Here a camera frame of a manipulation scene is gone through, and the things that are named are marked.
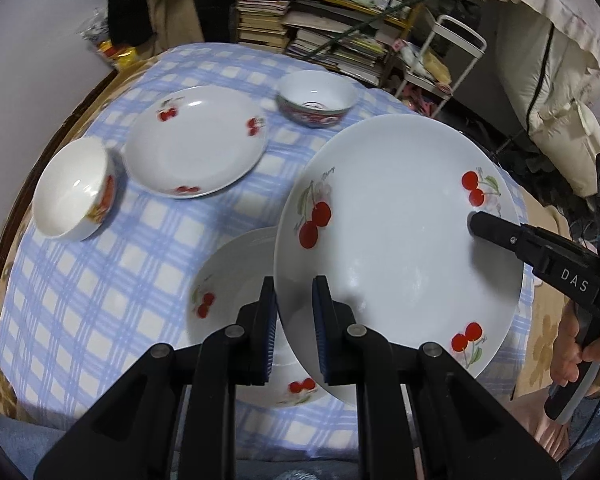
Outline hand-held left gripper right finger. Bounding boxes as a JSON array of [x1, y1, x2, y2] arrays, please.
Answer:
[[312, 275, 563, 480]]

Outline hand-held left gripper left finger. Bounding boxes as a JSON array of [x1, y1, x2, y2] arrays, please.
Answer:
[[33, 276, 281, 480]]

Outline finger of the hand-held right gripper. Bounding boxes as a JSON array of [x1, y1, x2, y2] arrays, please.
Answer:
[[467, 211, 551, 271]]

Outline white cherry print plate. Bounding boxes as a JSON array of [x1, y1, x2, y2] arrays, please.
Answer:
[[273, 113, 526, 395], [185, 227, 361, 408], [122, 85, 271, 200]]

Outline blue and red patterned bowl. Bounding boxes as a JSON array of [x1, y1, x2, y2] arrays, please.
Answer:
[[276, 71, 358, 129]]

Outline white bowl orange print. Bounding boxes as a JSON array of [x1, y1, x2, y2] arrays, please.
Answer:
[[32, 137, 126, 242]]

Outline person's right hand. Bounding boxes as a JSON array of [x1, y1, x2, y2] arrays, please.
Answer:
[[550, 302, 600, 388]]

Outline blue checked blanket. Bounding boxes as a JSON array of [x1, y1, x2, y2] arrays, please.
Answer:
[[0, 42, 536, 463]]

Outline person's bare leg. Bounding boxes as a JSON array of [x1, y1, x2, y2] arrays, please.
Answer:
[[507, 392, 600, 461]]

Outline cream down jacket black trim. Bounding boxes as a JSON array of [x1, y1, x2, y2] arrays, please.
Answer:
[[495, 5, 600, 198]]

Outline pink cloth bundle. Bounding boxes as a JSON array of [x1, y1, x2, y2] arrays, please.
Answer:
[[400, 85, 439, 117]]

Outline yellow paper packet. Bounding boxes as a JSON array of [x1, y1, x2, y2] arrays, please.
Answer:
[[419, 52, 454, 86]]

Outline white metal cart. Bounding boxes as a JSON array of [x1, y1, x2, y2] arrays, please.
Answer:
[[392, 14, 487, 117]]

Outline stack of magazines and books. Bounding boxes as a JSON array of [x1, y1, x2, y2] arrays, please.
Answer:
[[284, 25, 387, 87]]

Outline green pole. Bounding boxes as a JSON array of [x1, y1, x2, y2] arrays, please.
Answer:
[[304, 0, 453, 57]]

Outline yellow wooden bookshelf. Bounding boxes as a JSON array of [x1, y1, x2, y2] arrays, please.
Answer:
[[235, 0, 416, 91]]

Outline stack of old brown books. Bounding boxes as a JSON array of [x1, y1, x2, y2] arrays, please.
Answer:
[[236, 0, 292, 52]]

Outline plastic bag of snacks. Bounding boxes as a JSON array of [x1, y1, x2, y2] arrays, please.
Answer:
[[81, 7, 137, 69]]

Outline beige hanging garment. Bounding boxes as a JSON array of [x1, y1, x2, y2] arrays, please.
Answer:
[[149, 0, 207, 56]]

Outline black hanging garment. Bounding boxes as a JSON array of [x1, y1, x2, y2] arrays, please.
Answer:
[[107, 0, 157, 56]]

